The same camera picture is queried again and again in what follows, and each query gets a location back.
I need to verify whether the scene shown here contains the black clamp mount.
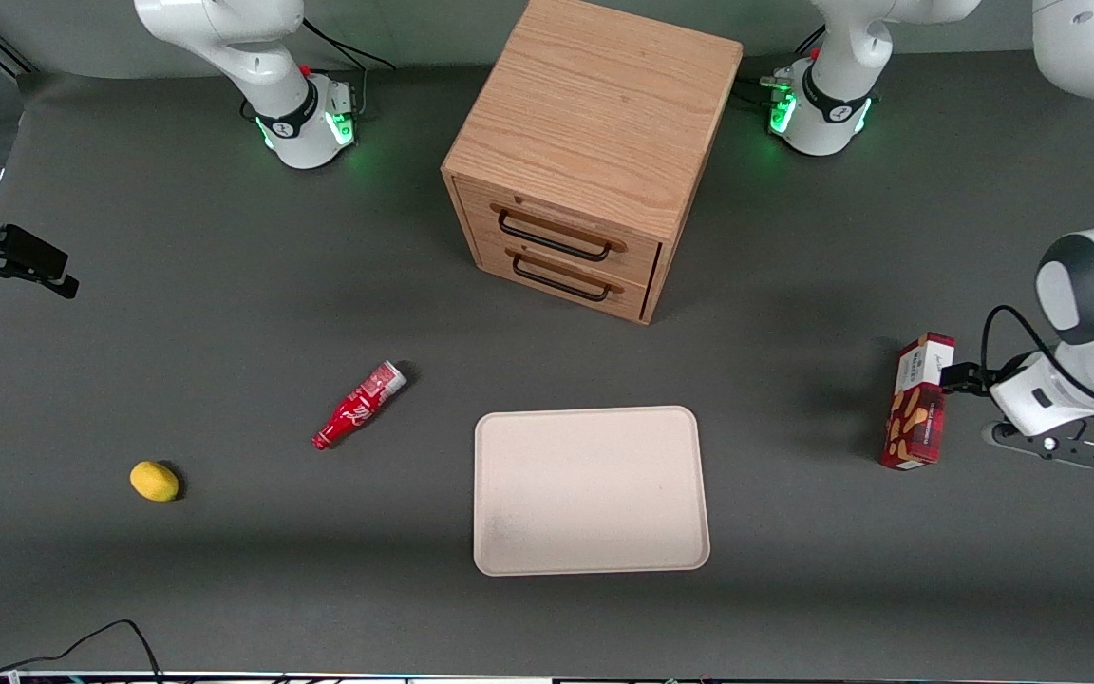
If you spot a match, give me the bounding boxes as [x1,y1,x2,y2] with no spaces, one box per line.
[0,195,80,302]

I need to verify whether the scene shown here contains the wooden drawer cabinet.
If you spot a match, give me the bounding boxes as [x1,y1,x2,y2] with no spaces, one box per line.
[441,0,745,326]

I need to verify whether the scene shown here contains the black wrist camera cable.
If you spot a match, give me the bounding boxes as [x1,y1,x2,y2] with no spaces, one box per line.
[981,305,1094,417]

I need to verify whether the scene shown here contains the yellow lemon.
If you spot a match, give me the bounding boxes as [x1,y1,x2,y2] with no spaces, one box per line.
[129,461,180,503]

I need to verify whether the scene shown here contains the wooden drawer front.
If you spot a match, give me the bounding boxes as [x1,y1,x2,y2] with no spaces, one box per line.
[471,233,654,322]
[455,177,664,286]

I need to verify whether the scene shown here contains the black drawer handle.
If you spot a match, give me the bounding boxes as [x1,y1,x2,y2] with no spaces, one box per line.
[498,211,613,262]
[512,254,611,303]

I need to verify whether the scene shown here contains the red cookie box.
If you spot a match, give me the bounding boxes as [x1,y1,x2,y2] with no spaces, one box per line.
[879,332,956,472]

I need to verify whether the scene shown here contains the red cola bottle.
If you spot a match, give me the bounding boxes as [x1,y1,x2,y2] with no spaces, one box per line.
[311,360,408,451]

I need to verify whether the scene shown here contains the beige rectangular tray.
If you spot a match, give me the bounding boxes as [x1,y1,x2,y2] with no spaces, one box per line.
[474,406,711,578]

